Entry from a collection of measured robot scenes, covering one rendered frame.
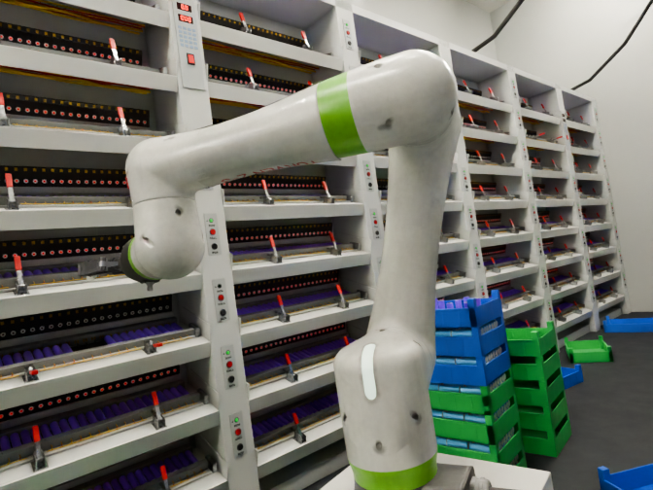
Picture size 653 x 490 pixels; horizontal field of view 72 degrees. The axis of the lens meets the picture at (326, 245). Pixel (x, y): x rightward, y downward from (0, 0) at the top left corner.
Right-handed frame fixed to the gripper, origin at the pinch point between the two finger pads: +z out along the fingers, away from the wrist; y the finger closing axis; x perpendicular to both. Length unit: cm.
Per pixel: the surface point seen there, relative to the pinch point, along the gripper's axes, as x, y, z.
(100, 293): -3.2, -1.0, 13.2
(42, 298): -4.1, -13.2, 12.7
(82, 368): -20.9, -4.8, 15.0
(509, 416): -47, 98, -31
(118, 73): 55, 3, 10
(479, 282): -4, 170, 19
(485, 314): -17, 89, -34
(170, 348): -18.5, 16.6, 15.7
